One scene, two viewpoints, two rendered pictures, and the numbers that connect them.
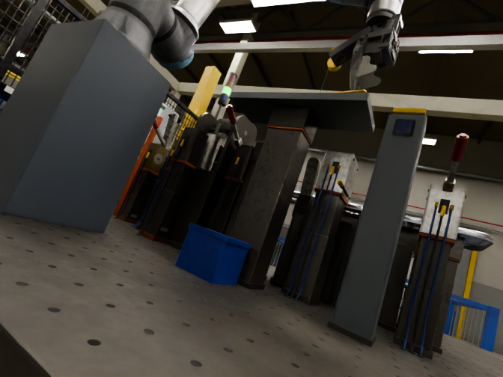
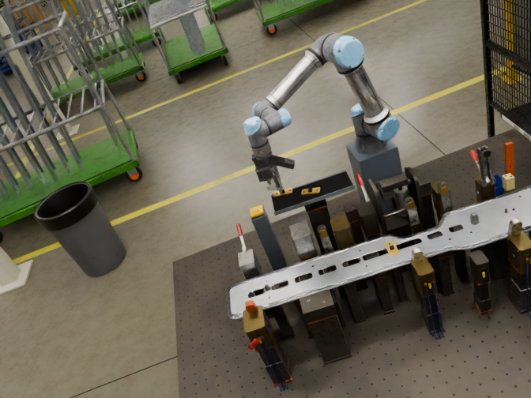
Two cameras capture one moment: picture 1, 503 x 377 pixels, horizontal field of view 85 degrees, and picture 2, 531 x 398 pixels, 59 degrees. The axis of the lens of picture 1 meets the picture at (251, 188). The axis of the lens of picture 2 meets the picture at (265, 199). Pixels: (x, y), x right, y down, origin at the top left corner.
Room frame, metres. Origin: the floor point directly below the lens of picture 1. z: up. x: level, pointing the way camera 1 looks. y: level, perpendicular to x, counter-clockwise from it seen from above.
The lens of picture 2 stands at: (2.12, -1.02, 2.37)
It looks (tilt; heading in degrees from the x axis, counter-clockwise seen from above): 34 degrees down; 153
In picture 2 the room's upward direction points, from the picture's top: 22 degrees counter-clockwise
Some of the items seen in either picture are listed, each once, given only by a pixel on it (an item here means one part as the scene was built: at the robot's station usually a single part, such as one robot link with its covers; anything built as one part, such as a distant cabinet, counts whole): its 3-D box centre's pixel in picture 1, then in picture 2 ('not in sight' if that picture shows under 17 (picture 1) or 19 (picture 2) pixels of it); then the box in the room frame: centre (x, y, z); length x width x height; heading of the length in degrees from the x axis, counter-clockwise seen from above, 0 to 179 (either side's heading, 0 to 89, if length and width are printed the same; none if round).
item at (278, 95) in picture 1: (298, 111); (311, 192); (0.67, -0.05, 1.16); 0.37 x 0.14 x 0.02; 57
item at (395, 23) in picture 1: (378, 41); (265, 164); (0.60, -0.17, 1.37); 0.09 x 0.08 x 0.12; 49
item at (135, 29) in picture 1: (123, 38); (368, 137); (0.62, 0.42, 1.15); 0.15 x 0.15 x 0.10
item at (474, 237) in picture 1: (265, 192); (388, 252); (1.08, -0.06, 1.00); 1.38 x 0.22 x 0.02; 57
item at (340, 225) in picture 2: not in sight; (348, 253); (0.85, -0.08, 0.89); 0.12 x 0.08 x 0.38; 147
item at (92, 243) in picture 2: not in sight; (84, 231); (-1.77, -0.75, 0.36); 0.50 x 0.50 x 0.73
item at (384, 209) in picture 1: (381, 221); (272, 248); (0.53, -0.26, 0.92); 0.08 x 0.08 x 0.44; 57
